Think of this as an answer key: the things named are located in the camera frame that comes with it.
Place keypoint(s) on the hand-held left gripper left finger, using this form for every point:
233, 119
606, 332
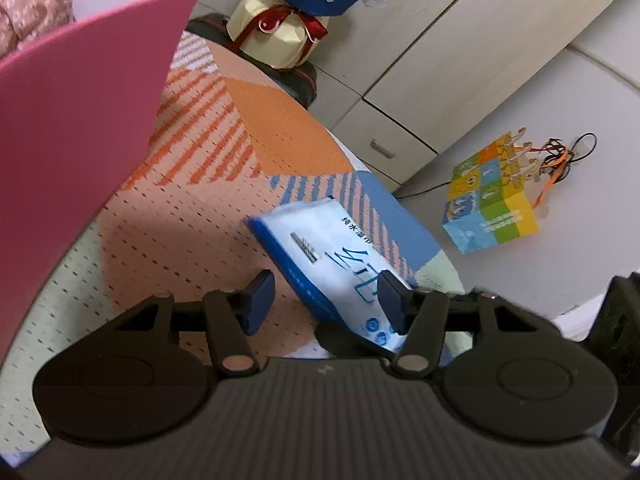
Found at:
260, 300

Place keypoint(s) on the colourful gift bag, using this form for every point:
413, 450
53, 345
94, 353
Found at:
490, 210

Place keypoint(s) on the blue wet wipes pack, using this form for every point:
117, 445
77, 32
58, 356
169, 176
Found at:
325, 250

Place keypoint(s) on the beige wardrobe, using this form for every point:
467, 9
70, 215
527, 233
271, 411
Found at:
450, 35

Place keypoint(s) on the pink cardboard box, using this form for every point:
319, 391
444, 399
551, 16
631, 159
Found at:
75, 110

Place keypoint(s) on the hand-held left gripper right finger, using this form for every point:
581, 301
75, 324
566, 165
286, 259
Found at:
392, 300

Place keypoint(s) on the yellow flower bouquet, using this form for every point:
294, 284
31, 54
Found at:
280, 35

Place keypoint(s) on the floral fabric pouch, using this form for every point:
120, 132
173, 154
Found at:
35, 10

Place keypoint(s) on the patchwork tablecloth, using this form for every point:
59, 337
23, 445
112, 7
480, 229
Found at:
200, 220

